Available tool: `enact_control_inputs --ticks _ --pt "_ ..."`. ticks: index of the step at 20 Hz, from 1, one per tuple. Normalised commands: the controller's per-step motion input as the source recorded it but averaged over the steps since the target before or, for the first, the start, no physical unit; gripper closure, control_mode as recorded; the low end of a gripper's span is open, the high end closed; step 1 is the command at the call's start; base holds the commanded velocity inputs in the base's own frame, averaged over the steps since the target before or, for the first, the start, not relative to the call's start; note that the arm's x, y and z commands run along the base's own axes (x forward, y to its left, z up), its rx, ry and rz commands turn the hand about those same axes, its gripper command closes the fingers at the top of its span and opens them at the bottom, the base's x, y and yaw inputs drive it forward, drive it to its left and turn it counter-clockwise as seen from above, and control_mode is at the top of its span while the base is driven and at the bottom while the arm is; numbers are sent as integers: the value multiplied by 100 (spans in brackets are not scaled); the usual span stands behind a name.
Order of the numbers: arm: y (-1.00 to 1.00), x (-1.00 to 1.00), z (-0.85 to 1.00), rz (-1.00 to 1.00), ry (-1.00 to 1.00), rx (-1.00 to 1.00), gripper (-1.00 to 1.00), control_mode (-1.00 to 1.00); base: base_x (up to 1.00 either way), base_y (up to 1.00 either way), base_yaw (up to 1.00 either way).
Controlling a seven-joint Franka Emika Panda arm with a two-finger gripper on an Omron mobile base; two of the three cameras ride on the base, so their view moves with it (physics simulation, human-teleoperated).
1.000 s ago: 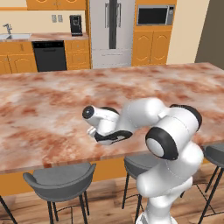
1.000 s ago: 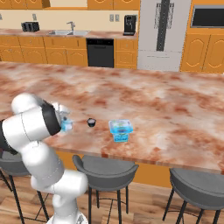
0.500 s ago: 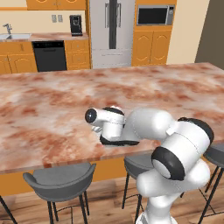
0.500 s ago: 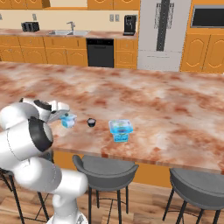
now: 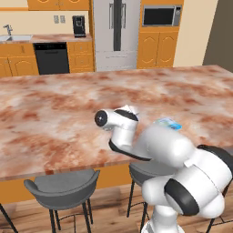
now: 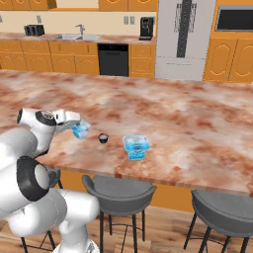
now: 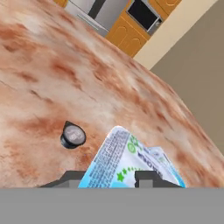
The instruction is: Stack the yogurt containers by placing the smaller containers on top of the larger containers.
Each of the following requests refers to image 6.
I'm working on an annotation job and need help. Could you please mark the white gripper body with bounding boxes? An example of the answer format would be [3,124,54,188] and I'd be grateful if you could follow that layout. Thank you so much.
[53,111,82,133]

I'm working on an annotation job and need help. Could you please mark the small blue yogurt container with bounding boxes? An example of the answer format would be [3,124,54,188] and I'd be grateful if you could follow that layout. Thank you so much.
[70,120,92,140]

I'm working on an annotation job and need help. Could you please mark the large blue yogurt container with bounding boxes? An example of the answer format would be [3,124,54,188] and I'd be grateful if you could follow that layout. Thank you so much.
[122,133,152,162]

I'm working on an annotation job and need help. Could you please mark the small black cup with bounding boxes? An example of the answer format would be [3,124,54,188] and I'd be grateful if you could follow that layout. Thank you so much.
[98,132,110,145]

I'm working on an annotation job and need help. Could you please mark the orange lower cupboard run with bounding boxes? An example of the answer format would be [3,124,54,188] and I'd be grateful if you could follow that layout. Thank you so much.
[0,39,101,76]

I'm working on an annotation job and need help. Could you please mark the black dishwasher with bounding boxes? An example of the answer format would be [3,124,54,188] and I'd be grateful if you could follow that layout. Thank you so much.
[97,42,130,78]

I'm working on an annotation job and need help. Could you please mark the steel sink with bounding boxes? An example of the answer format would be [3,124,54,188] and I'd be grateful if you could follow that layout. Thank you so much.
[52,33,102,42]

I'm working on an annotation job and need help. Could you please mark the steel tap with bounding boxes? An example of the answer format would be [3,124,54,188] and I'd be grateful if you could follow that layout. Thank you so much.
[74,23,86,37]

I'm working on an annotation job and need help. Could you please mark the orange narrow lower cupboard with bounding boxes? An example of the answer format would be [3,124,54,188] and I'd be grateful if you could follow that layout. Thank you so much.
[128,42,156,79]

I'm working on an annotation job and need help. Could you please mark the black toaster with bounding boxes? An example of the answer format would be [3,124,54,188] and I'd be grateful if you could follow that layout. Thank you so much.
[23,24,45,38]

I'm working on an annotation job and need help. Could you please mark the black coffee machine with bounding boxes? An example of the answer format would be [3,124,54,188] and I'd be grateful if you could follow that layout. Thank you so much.
[138,16,155,42]

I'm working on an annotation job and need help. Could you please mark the white fridge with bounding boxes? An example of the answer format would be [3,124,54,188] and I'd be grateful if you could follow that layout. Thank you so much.
[154,0,217,82]

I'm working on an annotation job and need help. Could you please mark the orange island panel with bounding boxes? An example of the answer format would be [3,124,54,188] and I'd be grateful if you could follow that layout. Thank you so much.
[58,169,196,213]

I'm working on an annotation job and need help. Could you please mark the orange tall cupboard unit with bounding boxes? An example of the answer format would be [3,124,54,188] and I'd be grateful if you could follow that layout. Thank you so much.
[202,0,253,84]

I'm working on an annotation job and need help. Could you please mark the black microwave oven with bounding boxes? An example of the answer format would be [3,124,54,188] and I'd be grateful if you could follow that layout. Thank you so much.
[214,4,253,33]

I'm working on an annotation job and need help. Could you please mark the orange wall cupboards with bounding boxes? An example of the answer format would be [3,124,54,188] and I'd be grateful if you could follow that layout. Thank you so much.
[0,0,57,12]
[98,0,159,13]

